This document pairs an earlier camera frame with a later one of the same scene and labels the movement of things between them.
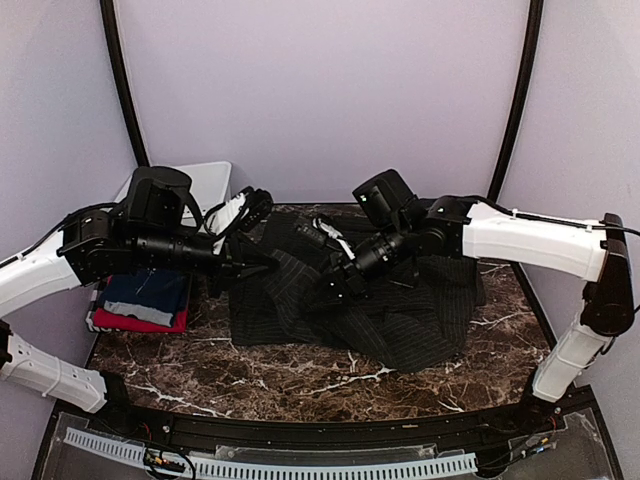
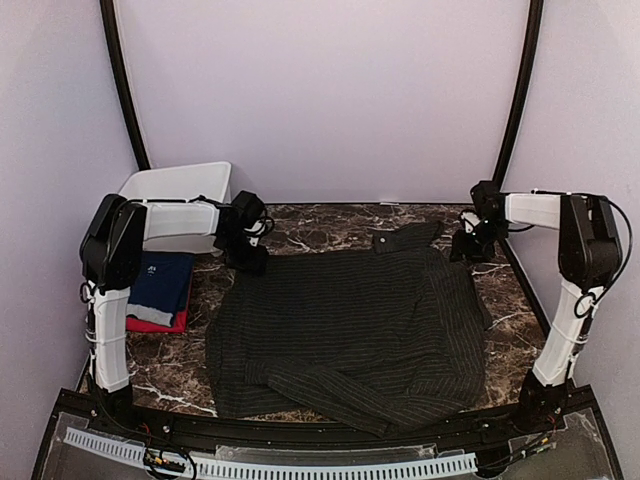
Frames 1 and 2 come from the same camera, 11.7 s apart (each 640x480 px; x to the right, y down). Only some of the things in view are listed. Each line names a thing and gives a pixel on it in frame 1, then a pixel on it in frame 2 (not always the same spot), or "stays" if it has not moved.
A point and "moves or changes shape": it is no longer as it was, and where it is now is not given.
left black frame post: (109, 20) stays
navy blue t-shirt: (159, 289) stays
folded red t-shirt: (106, 319) stays
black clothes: (413, 325) moves or changes shape
